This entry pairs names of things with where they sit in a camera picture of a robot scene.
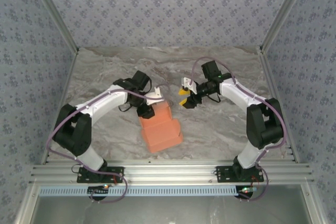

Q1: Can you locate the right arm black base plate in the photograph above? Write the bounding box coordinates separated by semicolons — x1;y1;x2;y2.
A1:
215;165;264;183

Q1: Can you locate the orange paper box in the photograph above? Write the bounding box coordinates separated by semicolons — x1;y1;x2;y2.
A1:
138;100;184;153

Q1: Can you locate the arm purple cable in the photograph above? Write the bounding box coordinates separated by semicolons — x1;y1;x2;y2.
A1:
46;83;174;204
191;56;287;202

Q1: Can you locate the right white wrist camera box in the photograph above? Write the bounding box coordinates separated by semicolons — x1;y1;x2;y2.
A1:
183;77;197;95

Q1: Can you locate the grey metal lower shelf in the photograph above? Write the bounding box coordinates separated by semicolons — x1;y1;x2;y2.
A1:
34;196;313;224

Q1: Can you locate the grey slotted cable duct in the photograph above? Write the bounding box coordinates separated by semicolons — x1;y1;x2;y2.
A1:
38;185;245;197

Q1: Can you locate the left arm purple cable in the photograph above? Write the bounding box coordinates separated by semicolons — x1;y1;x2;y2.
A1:
46;83;174;204

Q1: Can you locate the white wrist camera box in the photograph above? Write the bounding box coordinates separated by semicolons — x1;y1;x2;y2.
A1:
183;77;197;95
146;86;165;106

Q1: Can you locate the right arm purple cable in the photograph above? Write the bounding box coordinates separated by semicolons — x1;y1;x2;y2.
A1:
191;56;287;202

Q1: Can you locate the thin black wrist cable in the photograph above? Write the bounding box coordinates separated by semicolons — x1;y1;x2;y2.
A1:
208;92;222;103
117;102;137;112

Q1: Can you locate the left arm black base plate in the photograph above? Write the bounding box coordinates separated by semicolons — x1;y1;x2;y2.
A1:
77;167;124;184

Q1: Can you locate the black controller board with LED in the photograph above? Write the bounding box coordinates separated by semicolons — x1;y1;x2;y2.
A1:
237;186;259;198
88;186;110;196

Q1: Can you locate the aluminium mounting rail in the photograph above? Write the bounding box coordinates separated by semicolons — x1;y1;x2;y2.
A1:
29;159;314;184

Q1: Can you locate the aluminium frame post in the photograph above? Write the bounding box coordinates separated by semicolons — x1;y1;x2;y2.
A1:
26;0;79;53
259;0;313;54

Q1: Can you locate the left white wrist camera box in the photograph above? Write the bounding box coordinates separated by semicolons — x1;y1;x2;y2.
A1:
146;86;165;106

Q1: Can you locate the aluminium table side rail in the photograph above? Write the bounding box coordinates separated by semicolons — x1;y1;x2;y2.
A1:
40;50;79;164
258;53;300;163

